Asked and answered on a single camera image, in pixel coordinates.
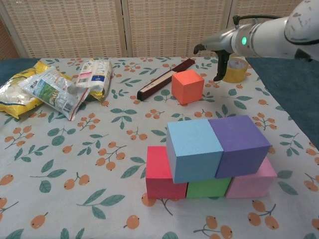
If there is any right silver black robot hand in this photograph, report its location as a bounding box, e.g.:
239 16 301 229
193 27 237 82

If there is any white snack bag blue label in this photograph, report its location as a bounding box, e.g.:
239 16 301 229
75 59 113 93

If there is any orange block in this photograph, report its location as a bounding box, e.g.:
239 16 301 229
171 69 205 106

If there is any light pink block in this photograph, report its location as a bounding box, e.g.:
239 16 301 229
225 156 278 199

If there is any floral fruit print tablecloth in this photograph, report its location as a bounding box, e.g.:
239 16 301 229
0 56 319 239

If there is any flat yellow snack bag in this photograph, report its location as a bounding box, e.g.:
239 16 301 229
88 58 113 102

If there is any bamboo folding screen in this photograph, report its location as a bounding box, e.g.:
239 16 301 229
0 0 319 60

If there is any light blue block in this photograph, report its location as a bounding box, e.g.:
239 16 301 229
165 119 224 184

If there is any crumpled white green snack bag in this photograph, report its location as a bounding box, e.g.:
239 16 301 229
18 66 90 121

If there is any hot pink block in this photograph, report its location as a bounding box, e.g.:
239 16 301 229
145 146 188 199

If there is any yellow marshmallow snack bag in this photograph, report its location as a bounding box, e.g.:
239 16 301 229
0 61 73 119

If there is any dark red folded fan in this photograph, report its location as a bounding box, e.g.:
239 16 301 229
137 58 196 102

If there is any purple block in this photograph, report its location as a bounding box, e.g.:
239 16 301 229
208 115 272 179

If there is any yellow packing tape roll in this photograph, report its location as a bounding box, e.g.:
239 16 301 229
222 57 248 83

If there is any green block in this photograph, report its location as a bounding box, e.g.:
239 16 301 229
186 177 232 199

